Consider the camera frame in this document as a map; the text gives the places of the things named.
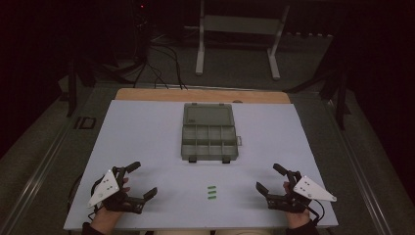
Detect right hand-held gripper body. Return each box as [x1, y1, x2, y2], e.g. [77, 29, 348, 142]
[266, 169, 338, 215]

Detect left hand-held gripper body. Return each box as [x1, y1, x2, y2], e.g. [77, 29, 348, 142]
[87, 165, 147, 215]

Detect grey-green plastic compartment box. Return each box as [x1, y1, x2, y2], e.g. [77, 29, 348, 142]
[180, 102, 243, 165]

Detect person's right hand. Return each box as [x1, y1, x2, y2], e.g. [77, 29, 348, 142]
[283, 181, 311, 230]

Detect person's left hand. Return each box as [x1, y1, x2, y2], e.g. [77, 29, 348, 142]
[90, 176, 131, 235]

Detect white board mat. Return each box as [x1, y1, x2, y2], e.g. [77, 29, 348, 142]
[63, 99, 339, 231]

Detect black tripod stand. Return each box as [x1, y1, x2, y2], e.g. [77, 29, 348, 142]
[283, 60, 352, 131]
[66, 58, 145, 118]

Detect dark device with red light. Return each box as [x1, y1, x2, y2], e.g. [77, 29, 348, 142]
[131, 0, 152, 61]

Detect grey metal stand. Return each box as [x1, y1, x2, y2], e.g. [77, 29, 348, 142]
[195, 0, 291, 81]

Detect left hand-held gripper cable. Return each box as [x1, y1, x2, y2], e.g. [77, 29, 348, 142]
[67, 173, 109, 220]

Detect hand-held gripper cable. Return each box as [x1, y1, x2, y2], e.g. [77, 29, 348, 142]
[306, 198, 326, 226]
[67, 173, 109, 220]

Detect right hand-held gripper cable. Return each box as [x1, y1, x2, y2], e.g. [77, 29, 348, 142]
[306, 198, 326, 226]

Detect black floor cables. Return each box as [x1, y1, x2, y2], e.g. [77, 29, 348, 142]
[131, 41, 189, 90]

